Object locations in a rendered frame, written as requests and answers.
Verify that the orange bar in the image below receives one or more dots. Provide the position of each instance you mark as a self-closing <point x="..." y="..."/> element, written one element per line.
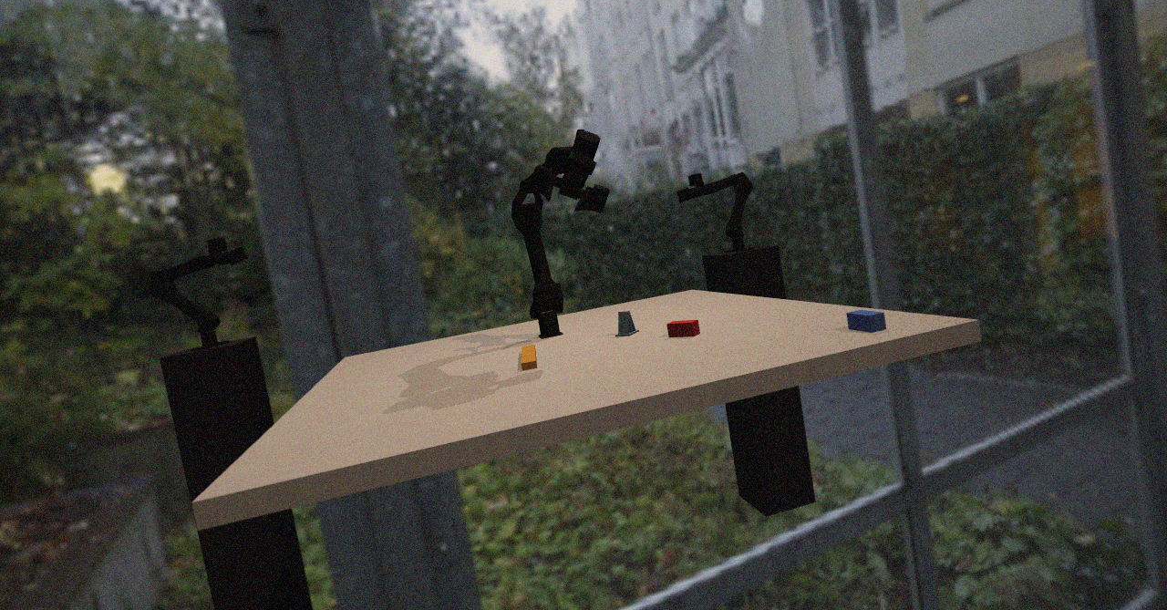
<point x="529" y="357"/>

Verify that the red rectangular block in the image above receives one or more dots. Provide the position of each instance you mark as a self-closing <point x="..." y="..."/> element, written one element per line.
<point x="683" y="328"/>

